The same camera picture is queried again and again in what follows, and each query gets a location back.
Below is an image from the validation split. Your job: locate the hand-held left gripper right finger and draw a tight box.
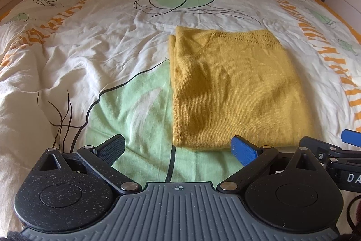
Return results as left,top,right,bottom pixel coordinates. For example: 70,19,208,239
217,136,324,192

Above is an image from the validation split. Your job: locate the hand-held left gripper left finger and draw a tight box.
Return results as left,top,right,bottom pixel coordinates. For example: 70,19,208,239
37,134,142,193

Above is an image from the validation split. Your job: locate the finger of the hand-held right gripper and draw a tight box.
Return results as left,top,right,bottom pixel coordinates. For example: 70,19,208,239
299,136,344,159
341,129,361,147

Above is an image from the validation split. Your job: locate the yellow knitted sweater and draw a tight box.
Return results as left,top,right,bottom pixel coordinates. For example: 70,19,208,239
168,26,317,151

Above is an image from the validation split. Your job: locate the white leaf print duvet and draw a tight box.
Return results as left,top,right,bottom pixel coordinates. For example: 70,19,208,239
0,0,361,234

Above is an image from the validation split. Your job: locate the black cable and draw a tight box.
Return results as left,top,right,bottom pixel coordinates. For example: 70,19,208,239
346,194,361,232

